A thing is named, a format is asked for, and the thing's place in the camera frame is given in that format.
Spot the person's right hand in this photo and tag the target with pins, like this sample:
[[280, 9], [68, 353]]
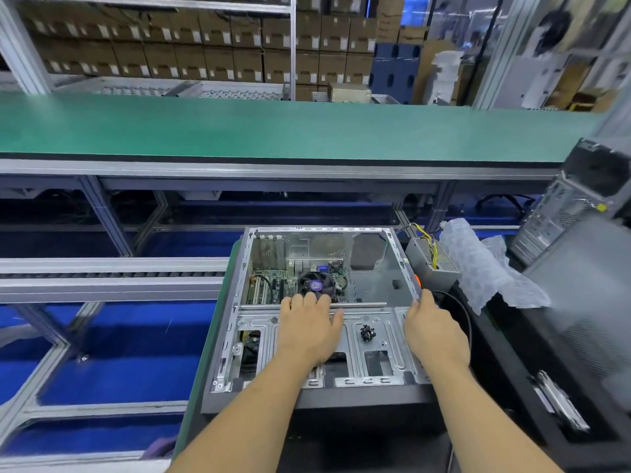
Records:
[[434, 335]]

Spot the dark grey case side panel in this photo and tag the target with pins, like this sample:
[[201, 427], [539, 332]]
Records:
[[587, 310]]

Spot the white bubble wrap bag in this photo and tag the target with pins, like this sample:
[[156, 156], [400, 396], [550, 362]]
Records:
[[488, 261]]

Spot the black and silver computer case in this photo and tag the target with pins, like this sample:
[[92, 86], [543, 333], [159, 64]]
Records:
[[375, 359]]

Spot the grey power supply unit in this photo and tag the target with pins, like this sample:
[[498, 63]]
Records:
[[434, 256]]

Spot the person's left hand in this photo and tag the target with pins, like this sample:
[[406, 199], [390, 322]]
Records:
[[308, 330]]

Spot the metal heatsink cooler fan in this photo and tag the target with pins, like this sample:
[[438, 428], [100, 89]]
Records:
[[317, 280]]

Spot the green conveyor belt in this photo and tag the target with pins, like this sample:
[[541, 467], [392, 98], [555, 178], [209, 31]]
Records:
[[296, 128]]

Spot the small purple object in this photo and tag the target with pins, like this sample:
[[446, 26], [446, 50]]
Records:
[[158, 448]]

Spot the stack of cardboard boxes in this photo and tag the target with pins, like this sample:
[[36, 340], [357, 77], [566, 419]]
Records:
[[197, 39]]

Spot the silver hard drive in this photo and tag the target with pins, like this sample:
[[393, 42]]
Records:
[[562, 401]]

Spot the person's left forearm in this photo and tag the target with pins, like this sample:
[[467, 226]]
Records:
[[246, 423]]

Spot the green motherboard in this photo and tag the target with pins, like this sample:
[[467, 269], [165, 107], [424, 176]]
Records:
[[286, 280]]

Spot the aluminium roller conveyor rail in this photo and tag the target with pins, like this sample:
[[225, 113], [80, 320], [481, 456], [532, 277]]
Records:
[[99, 279]]

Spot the grey computer tower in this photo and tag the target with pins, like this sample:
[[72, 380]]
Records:
[[572, 197]]

